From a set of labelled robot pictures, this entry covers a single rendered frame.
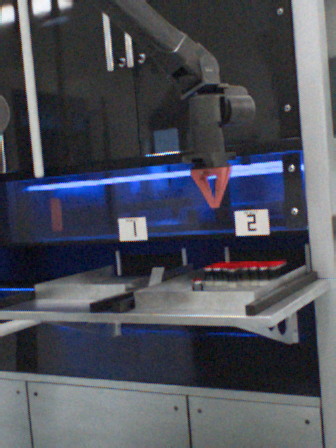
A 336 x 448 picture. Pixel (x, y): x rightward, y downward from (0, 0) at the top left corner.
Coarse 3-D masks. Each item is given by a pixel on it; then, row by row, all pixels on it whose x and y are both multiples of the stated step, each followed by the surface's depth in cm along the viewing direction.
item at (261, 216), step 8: (240, 216) 156; (256, 216) 154; (264, 216) 153; (240, 224) 156; (256, 224) 154; (264, 224) 153; (240, 232) 156; (248, 232) 155; (256, 232) 154; (264, 232) 153
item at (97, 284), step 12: (192, 264) 172; (72, 276) 168; (84, 276) 172; (96, 276) 177; (108, 276) 182; (120, 276) 183; (132, 276) 181; (144, 276) 179; (168, 276) 160; (36, 288) 155; (48, 288) 153; (60, 288) 151; (72, 288) 150; (84, 288) 148; (96, 288) 146; (108, 288) 145; (120, 288) 143; (132, 288) 145
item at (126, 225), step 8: (120, 224) 173; (128, 224) 171; (136, 224) 170; (144, 224) 169; (120, 232) 173; (128, 232) 172; (136, 232) 170; (144, 232) 169; (120, 240) 173; (128, 240) 172
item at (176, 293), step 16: (192, 272) 154; (304, 272) 147; (144, 288) 134; (160, 288) 140; (176, 288) 146; (208, 288) 147; (224, 288) 145; (240, 288) 144; (256, 288) 142; (272, 288) 127; (144, 304) 130; (160, 304) 128; (176, 304) 126; (192, 304) 124; (208, 304) 123; (224, 304) 121; (240, 304) 120
